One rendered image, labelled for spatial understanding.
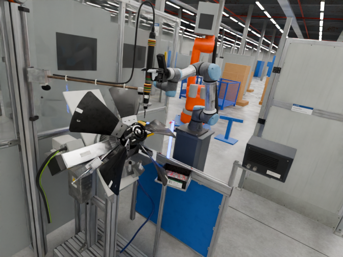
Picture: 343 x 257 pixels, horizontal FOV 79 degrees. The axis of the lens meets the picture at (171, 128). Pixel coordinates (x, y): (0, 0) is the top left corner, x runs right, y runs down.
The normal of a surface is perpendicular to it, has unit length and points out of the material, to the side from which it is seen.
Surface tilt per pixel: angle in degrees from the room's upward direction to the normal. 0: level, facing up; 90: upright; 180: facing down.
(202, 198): 90
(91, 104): 74
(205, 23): 90
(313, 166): 90
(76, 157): 50
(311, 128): 90
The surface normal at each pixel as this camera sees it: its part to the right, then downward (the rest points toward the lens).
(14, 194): 0.82, 0.30
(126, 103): 0.06, -0.42
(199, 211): -0.56, 0.21
